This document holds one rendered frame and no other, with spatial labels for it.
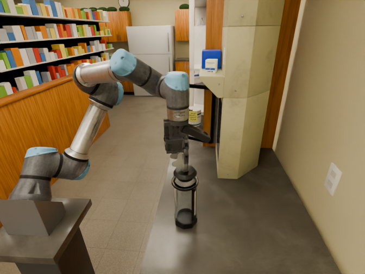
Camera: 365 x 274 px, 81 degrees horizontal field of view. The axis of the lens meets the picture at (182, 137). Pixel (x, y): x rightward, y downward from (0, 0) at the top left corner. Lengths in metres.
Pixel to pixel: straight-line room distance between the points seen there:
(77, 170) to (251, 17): 1.02
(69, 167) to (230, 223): 0.77
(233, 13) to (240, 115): 0.44
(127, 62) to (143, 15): 6.13
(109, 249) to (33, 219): 1.20
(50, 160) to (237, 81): 0.90
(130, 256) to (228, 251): 1.30
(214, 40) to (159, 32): 4.67
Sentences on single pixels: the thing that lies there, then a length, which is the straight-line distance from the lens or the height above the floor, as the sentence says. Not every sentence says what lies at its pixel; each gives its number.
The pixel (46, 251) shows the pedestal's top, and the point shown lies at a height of 0.94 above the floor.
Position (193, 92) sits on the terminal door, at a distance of 1.41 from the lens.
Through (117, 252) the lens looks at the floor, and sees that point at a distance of 2.16.
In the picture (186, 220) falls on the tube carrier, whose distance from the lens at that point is 0.96.
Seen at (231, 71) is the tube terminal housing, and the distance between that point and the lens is 1.02.
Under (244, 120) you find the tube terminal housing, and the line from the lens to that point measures 1.09.
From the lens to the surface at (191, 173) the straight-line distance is 0.82.
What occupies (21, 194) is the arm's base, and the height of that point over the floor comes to 1.14.
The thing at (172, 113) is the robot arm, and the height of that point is 1.46.
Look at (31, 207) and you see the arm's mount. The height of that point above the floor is 1.10.
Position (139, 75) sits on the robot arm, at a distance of 0.70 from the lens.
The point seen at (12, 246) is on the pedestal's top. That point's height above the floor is 0.94.
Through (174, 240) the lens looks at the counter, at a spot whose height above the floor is 0.94.
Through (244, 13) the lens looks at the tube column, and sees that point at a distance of 1.01.
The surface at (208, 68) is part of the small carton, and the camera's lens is 1.10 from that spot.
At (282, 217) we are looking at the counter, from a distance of 1.12.
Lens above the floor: 1.70
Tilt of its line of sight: 27 degrees down
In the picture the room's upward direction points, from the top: 1 degrees counter-clockwise
